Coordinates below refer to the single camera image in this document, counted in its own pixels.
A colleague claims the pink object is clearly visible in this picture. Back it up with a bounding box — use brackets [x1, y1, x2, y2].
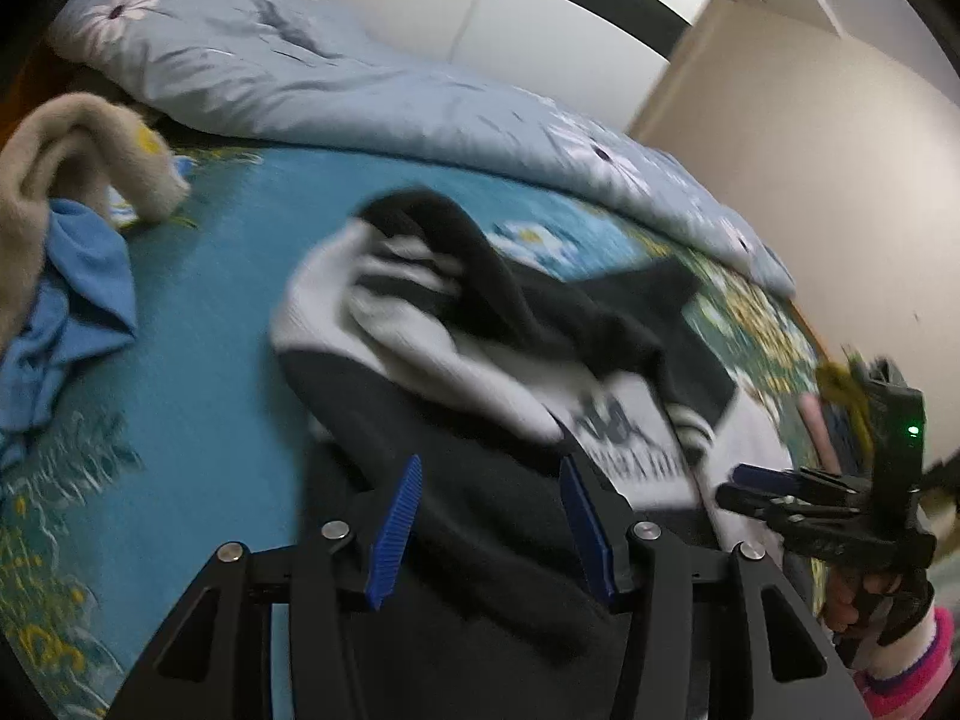
[798, 396, 827, 460]

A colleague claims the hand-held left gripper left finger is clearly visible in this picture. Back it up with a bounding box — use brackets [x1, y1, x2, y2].
[109, 454, 425, 720]

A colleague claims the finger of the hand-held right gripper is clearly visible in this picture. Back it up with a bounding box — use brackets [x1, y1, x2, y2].
[715, 485, 865, 550]
[731, 463, 865, 500]

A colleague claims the yellow green object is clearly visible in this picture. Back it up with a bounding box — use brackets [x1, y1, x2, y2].
[816, 345, 877, 452]

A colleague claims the blue cloth garment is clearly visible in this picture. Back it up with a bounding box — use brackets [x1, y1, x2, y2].
[0, 199, 140, 466]

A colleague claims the person's right forearm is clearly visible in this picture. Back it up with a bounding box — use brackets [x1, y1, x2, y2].
[846, 604, 957, 720]

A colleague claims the teal floral bed sheet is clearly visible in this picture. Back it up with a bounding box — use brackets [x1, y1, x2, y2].
[0, 127, 835, 720]

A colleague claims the light blue floral duvet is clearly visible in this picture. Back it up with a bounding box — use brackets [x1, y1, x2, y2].
[51, 0, 797, 299]

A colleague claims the person's right hand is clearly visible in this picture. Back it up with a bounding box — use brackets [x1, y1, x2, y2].
[823, 566, 882, 640]

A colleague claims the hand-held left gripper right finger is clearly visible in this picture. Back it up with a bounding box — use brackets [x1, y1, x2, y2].
[559, 456, 875, 720]

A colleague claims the beige fleece garment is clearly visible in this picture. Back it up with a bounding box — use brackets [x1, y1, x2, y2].
[0, 92, 193, 352]

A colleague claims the black and white sweatshirt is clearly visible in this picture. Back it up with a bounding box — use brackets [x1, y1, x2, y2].
[270, 190, 833, 720]

